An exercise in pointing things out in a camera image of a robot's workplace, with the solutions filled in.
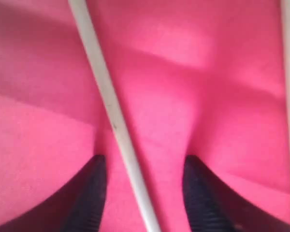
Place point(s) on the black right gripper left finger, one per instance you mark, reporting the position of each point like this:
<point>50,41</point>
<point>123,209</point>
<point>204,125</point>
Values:
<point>76,207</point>

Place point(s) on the red tablecloth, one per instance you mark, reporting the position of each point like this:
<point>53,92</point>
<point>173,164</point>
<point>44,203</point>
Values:
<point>194,77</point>

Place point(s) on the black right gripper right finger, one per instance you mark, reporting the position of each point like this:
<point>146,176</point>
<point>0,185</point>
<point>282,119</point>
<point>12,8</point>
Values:
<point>212,206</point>

